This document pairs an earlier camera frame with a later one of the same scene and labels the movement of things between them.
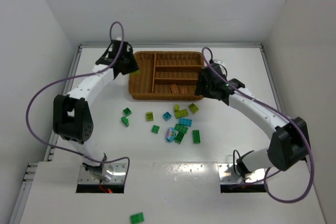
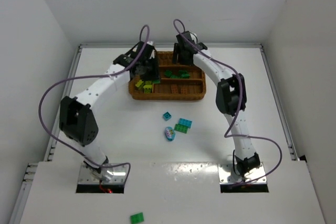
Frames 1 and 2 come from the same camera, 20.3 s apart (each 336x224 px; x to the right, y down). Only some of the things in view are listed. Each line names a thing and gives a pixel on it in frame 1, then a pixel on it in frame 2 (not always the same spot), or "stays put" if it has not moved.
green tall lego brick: [196, 136] to [168, 73]
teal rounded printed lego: [170, 134] stays put
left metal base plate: [116, 174] stays put
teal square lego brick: [166, 116] stays put
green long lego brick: [181, 128] stays put
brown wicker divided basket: [166, 75] stays put
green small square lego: [155, 129] to [184, 74]
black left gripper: [126, 64] to [148, 71]
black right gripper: [203, 85] to [182, 56]
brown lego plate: [184, 90] stays put
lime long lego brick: [181, 113] to [138, 84]
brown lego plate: [174, 89] stays put
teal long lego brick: [187, 122] stays put
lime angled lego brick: [193, 108] to [147, 88]
